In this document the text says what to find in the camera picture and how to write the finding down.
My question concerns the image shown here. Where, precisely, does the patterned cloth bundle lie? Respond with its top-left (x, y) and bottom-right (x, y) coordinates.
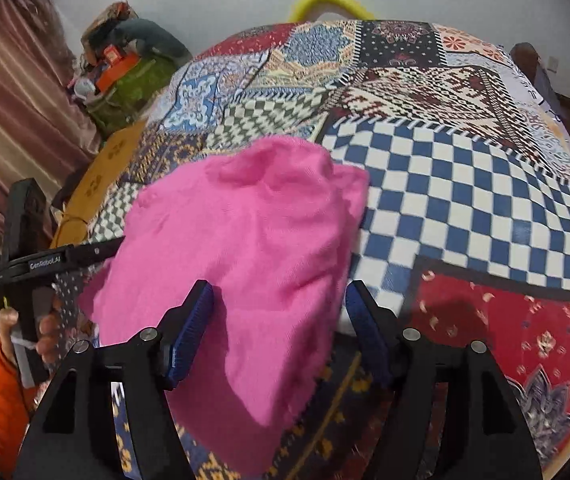
top-left (82, 2), bottom-right (138, 47)

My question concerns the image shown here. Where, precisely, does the wooden lap desk board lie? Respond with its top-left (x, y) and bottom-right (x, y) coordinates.
top-left (50, 120), bottom-right (148, 251)

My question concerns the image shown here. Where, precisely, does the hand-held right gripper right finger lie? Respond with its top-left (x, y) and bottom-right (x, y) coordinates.
top-left (345, 280), bottom-right (546, 480)

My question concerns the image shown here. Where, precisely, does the pink buttoned shirt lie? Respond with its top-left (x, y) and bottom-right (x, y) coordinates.
top-left (77, 135), bottom-right (370, 478)

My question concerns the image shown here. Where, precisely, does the dark grey garment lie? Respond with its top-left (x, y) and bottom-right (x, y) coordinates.
top-left (115, 19), bottom-right (193, 68)

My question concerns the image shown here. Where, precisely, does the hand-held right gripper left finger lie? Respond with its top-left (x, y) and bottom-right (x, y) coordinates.
top-left (12, 279), bottom-right (216, 480)

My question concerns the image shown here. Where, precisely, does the striped pink curtain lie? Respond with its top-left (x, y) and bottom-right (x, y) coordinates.
top-left (0, 0), bottom-right (102, 256)

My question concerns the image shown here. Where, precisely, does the person's left hand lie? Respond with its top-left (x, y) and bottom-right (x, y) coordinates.
top-left (0, 307), bottom-right (62, 367)

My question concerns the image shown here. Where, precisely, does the orange box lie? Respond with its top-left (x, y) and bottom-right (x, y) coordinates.
top-left (96, 46), bottom-right (138, 91)

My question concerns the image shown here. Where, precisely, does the green woven basket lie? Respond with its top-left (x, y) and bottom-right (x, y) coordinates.
top-left (85, 57), bottom-right (186, 136)

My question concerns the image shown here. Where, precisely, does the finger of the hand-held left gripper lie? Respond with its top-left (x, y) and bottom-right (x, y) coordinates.
top-left (72, 237), bottom-right (126, 267)

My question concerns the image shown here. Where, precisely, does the patchwork printed blanket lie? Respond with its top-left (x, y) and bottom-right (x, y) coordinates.
top-left (50, 19), bottom-right (570, 480)

